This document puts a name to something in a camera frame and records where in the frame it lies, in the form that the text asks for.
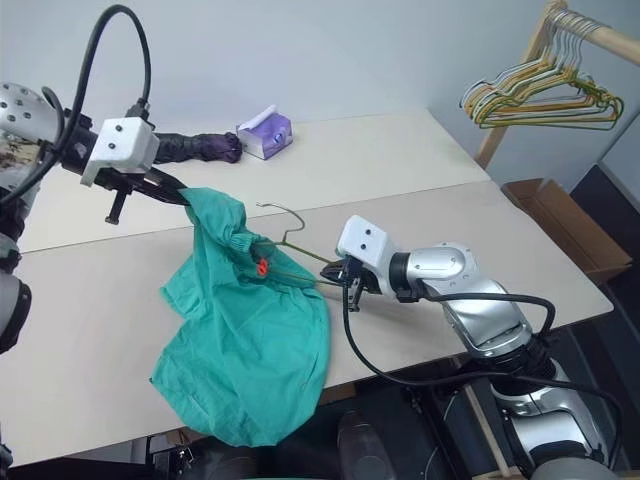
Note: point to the wooden clothes rack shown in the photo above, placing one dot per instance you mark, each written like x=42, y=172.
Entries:
x=505, y=135

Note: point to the green shorts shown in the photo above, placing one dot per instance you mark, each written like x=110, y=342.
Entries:
x=250, y=350

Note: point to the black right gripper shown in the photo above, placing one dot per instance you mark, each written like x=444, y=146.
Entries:
x=361, y=280

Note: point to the purple tissue box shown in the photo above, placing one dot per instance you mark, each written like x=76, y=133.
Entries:
x=265, y=135

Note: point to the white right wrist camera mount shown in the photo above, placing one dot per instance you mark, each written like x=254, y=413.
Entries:
x=367, y=242

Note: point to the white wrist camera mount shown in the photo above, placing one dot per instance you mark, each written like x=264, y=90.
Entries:
x=367, y=242
x=122, y=145

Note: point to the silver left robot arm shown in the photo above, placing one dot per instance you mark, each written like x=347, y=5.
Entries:
x=20, y=110

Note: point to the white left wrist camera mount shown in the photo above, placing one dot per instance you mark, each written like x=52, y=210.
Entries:
x=122, y=145

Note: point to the folded dark purple umbrella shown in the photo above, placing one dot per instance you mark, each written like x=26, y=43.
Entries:
x=200, y=146

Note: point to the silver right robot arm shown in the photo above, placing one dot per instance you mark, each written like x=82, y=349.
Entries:
x=475, y=295

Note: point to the brown cardboard box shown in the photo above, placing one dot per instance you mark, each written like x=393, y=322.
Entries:
x=575, y=225

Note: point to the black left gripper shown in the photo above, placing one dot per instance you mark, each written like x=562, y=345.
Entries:
x=117, y=182

